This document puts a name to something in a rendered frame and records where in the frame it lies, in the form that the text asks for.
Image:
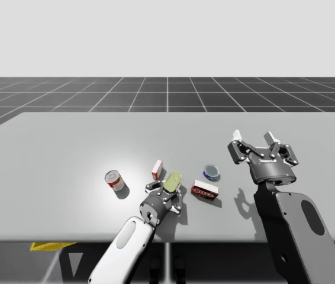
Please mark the red and white carton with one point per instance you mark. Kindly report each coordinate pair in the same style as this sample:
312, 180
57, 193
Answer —
157, 169

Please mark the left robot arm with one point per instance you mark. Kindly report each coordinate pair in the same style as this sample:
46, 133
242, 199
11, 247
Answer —
126, 245

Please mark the red and white can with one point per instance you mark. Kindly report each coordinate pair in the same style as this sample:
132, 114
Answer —
114, 180

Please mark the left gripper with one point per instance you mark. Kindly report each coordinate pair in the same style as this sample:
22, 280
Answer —
152, 207

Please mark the blue flat can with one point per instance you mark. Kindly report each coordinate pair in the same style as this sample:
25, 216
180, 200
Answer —
211, 172

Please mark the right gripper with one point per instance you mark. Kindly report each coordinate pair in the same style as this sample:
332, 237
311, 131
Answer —
272, 171

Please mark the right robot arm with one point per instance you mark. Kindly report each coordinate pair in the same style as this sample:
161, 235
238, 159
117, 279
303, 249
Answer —
300, 230

